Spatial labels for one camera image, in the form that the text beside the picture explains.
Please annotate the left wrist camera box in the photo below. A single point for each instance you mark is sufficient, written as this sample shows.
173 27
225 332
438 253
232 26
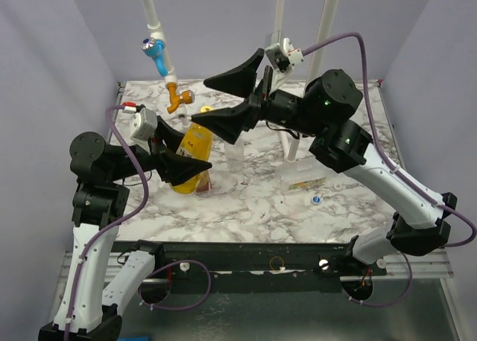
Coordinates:
143 124

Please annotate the large clear plastic bottle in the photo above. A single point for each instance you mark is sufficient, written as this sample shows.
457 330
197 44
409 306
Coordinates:
305 173

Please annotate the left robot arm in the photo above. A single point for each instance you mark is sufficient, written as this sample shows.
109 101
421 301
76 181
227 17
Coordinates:
91 308

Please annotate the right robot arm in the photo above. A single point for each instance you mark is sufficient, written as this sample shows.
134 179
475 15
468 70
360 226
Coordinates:
418 226

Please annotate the red gold labelled bottle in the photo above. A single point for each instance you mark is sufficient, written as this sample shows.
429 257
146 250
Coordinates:
204 183

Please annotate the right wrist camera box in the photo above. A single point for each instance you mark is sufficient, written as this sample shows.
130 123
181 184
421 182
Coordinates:
282 55

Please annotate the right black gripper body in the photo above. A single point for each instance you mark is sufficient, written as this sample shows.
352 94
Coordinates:
261 100

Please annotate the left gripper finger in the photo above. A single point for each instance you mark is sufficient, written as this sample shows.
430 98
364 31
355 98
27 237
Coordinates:
175 168
167 135

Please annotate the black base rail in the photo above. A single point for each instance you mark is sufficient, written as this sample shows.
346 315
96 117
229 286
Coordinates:
262 267

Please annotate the yellow bottle cap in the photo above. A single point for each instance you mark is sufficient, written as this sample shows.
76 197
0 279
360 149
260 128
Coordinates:
204 109

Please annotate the orange plastic faucet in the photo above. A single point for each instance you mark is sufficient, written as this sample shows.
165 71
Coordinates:
177 98

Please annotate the small clear plastic bottle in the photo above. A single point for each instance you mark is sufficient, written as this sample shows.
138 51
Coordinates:
234 154

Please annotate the blue plastic faucet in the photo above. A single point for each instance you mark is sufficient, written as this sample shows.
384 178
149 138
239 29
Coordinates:
154 49

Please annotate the yellow labelled bottle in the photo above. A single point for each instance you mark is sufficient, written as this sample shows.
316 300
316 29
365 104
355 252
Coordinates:
197 144

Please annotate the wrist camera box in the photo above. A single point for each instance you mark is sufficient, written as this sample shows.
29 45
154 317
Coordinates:
143 124
282 55

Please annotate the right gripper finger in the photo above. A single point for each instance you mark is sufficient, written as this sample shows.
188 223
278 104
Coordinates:
229 123
239 81

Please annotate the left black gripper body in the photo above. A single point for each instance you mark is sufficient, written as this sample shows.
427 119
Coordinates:
154 147

